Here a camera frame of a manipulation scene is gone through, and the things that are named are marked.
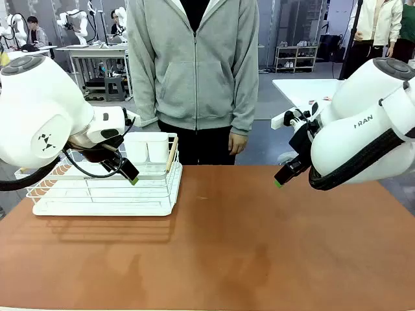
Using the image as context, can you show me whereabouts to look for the seated person black hair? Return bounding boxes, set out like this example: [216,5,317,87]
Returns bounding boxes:
[109,9,123,37]

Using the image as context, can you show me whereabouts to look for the black braided cable sleeve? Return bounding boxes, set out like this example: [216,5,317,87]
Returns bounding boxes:
[307,128,410,192]

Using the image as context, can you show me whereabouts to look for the person in grey hoodie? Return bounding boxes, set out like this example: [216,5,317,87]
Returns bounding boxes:
[126,0,260,166]

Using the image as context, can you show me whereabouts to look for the white lab table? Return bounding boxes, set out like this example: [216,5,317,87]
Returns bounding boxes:
[54,43,131,95]
[271,78,345,115]

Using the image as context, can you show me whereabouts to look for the white utensil holder cup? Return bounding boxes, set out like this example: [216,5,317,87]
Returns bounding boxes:
[147,133,170,163]
[124,132,149,163]

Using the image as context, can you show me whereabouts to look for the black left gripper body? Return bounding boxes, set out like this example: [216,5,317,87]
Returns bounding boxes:
[69,139,126,172]

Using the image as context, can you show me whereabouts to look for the person's left hand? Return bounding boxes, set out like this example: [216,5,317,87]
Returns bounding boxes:
[228,132,250,156]

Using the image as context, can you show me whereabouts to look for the person in green top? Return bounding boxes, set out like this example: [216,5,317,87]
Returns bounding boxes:
[387,2,415,64]

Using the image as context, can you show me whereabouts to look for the person in white jacket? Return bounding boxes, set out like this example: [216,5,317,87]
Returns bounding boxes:
[351,0,403,69]

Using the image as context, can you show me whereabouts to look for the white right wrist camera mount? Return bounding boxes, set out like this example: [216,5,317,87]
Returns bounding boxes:
[271,102,322,131]

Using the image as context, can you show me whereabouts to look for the grey-sleeved right forearm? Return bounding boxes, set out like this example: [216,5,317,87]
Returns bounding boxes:
[128,61,160,129]

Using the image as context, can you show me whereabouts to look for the seated person grey jacket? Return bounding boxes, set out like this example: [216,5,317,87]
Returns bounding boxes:
[26,16,49,49]

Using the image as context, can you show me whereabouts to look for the grey-sleeved left forearm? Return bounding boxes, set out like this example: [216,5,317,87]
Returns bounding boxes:
[230,64,260,137]

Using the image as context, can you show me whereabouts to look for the black tripod pole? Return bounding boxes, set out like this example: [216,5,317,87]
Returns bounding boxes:
[338,0,364,80]

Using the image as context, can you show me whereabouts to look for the white shoe rack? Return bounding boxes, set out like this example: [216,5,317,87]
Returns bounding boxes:
[274,44,319,73]

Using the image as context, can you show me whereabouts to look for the grey plastic stool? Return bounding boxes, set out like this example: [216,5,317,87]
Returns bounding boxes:
[103,76,126,102]

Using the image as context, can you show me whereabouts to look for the white wire dish rack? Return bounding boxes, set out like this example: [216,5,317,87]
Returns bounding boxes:
[14,131,184,217]

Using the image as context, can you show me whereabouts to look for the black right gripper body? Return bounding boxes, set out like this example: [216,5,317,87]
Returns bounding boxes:
[288,122,322,169]

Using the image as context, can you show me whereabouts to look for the black bag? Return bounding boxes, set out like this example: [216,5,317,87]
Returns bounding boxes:
[318,33,342,63]

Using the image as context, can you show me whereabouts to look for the thin black cable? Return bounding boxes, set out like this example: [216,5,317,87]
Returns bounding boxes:
[62,116,136,179]

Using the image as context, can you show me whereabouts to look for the thick black sleeved cable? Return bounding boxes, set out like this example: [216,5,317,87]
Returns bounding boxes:
[0,154,62,192]

